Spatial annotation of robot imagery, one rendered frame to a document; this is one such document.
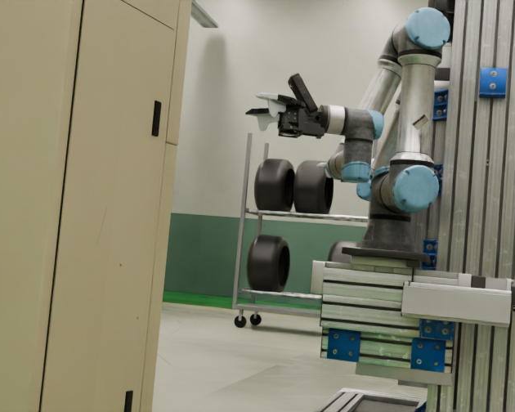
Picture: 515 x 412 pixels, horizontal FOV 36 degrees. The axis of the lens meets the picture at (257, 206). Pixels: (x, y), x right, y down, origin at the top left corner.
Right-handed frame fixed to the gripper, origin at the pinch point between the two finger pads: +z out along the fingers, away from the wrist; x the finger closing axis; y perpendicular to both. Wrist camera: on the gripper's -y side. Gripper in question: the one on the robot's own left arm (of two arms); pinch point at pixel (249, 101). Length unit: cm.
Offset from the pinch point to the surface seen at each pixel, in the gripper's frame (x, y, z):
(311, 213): 540, -85, -155
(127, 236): -29, 42, 28
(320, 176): 524, -119, -158
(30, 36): -47, 9, 50
